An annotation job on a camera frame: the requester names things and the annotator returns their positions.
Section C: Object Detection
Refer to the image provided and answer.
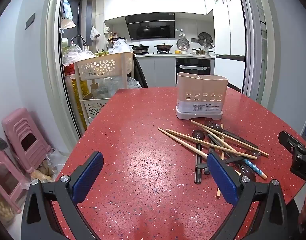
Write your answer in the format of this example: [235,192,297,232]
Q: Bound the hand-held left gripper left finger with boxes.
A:
[20,151,105,240]

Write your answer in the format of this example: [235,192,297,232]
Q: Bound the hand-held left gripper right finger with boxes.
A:
[207,152,291,240]

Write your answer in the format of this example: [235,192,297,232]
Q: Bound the dark translucent plastic spoon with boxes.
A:
[207,132,256,182]
[192,129,206,183]
[197,150,261,174]
[202,121,259,149]

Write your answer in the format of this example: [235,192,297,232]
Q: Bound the blue patterned wooden chopstick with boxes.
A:
[243,159,268,180]

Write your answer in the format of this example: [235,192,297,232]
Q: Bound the beige plastic utensil holder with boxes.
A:
[175,72,229,120]

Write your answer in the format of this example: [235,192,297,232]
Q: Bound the clear plastic food bag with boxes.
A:
[30,149,70,183]

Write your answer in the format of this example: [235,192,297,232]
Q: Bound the yellow cooking oil bottle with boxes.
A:
[72,77,87,125]

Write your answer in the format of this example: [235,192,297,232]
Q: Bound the pink plastic stool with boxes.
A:
[2,107,52,174]
[0,150,31,214]

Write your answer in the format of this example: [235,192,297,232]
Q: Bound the clear bag of nuts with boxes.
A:
[0,189,16,228]

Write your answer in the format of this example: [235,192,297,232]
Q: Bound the black built-in oven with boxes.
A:
[175,57,211,85]

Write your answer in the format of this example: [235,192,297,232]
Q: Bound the beige flower-cutout storage cart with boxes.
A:
[74,52,135,128]

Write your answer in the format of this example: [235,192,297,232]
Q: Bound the black hanging cloth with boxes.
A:
[133,54,149,88]

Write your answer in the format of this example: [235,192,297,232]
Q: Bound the pile of clear plastic bags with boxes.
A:
[62,44,95,67]

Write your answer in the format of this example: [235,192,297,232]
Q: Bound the grey lower kitchen cabinets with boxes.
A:
[137,55,176,88]

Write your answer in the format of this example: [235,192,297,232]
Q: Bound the white refrigerator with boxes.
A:
[213,0,246,92]

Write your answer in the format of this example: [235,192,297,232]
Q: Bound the round honeycomb metal rack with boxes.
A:
[198,32,213,47]

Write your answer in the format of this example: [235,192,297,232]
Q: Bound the crumpled white plastic bag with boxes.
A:
[112,39,131,53]

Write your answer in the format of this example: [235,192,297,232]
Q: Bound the black wok with lid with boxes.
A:
[129,44,150,55]

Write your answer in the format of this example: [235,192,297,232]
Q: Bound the spice rack with bottles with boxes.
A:
[104,26,118,51]

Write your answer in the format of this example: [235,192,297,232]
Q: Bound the black kitchen faucet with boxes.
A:
[70,35,88,52]

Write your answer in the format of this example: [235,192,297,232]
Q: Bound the round metal steamer rack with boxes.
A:
[177,38,190,51]

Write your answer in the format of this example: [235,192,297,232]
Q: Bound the hanging white plastic bag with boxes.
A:
[90,26,101,42]

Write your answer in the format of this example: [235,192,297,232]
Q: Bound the dark cooking pot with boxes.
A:
[154,43,174,54]

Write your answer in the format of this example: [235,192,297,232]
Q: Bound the black range hood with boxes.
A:
[125,12,175,41]

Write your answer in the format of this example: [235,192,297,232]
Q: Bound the hanging paper bag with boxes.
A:
[62,0,76,29]

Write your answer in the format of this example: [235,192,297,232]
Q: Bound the white upper kitchen cabinets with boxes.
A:
[104,0,213,22]

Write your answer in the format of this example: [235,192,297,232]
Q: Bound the sliding door frame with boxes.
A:
[44,0,268,140]

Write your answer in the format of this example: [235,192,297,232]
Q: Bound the grey wall switch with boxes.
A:
[25,12,36,30]

